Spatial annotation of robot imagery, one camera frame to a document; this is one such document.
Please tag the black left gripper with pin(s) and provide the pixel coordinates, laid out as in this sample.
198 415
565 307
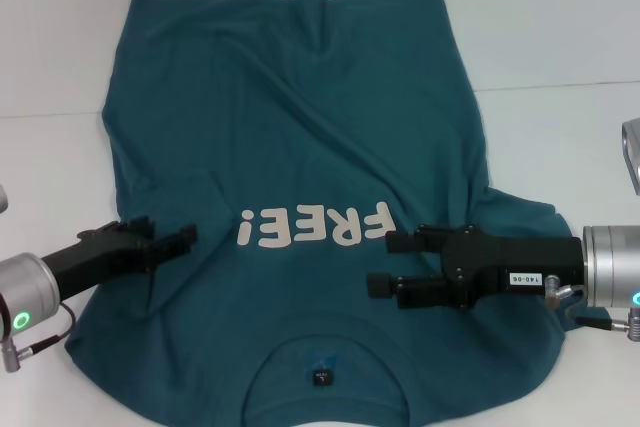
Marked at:
95 262

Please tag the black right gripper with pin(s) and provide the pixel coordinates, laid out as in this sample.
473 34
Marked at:
525 262

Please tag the teal blue printed t-shirt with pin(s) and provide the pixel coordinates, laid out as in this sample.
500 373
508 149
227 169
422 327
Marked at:
300 122

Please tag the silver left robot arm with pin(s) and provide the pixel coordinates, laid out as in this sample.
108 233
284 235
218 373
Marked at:
25 292

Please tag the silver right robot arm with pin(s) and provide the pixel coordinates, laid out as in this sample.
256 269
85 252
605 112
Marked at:
612 262

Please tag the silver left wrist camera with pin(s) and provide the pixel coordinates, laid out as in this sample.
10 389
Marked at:
2 199

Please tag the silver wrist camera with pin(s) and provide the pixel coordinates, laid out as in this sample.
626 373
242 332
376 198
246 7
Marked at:
2 199
632 157

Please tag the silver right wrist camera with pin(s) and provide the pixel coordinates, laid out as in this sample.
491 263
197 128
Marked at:
632 157

